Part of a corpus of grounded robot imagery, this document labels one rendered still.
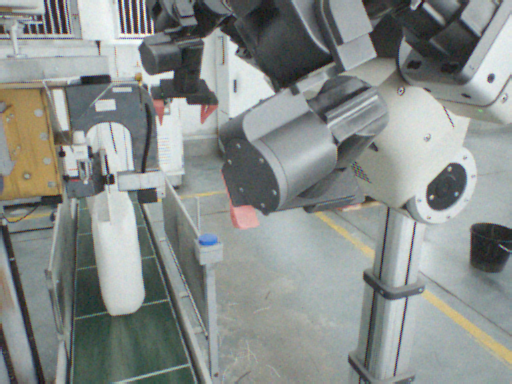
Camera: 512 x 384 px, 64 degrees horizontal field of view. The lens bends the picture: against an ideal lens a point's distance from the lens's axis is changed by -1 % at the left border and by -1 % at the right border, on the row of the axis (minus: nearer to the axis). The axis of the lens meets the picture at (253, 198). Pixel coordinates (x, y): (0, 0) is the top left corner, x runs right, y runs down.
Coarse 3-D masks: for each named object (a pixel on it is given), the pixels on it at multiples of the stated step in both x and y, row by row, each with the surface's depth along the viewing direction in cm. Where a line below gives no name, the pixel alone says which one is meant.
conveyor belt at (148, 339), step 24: (144, 240) 237; (144, 264) 211; (96, 288) 191; (144, 288) 191; (96, 312) 174; (144, 312) 174; (168, 312) 174; (96, 336) 160; (120, 336) 160; (144, 336) 160; (168, 336) 160; (96, 360) 148; (120, 360) 148; (144, 360) 148; (168, 360) 148
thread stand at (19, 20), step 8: (0, 16) 89; (8, 16) 90; (16, 16) 91; (24, 16) 95; (8, 24) 97; (16, 24) 105; (16, 40) 107; (16, 48) 107; (8, 56) 106; (16, 56) 106; (24, 56) 107
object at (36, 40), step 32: (64, 0) 333; (128, 0) 357; (0, 32) 333; (32, 32) 341; (64, 32) 348; (128, 32) 366; (128, 64) 367; (64, 128) 366; (96, 128) 376; (160, 128) 397; (128, 160) 396; (160, 160) 407
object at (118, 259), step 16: (112, 192) 183; (96, 208) 168; (112, 208) 165; (128, 208) 169; (96, 224) 160; (112, 224) 151; (128, 224) 160; (96, 240) 160; (112, 240) 157; (128, 240) 160; (96, 256) 163; (112, 256) 159; (128, 256) 162; (112, 272) 161; (128, 272) 164; (112, 288) 164; (128, 288) 166; (112, 304) 167; (128, 304) 169
